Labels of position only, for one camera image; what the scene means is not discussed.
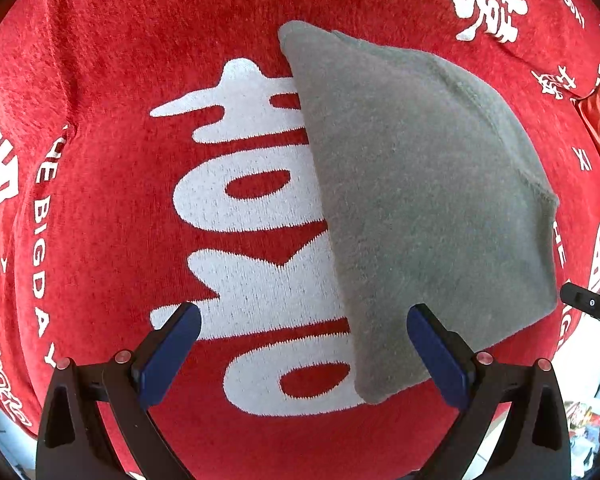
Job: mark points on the grey fleece garment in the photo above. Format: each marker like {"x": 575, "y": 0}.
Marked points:
{"x": 420, "y": 185}

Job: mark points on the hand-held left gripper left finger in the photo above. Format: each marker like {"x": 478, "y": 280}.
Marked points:
{"x": 172, "y": 355}

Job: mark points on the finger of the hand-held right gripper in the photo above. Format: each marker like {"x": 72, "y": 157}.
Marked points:
{"x": 592, "y": 305}

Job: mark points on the red printed blanket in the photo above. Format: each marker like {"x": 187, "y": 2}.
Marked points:
{"x": 105, "y": 160}

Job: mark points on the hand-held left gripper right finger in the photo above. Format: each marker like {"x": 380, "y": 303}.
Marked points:
{"x": 440, "y": 360}

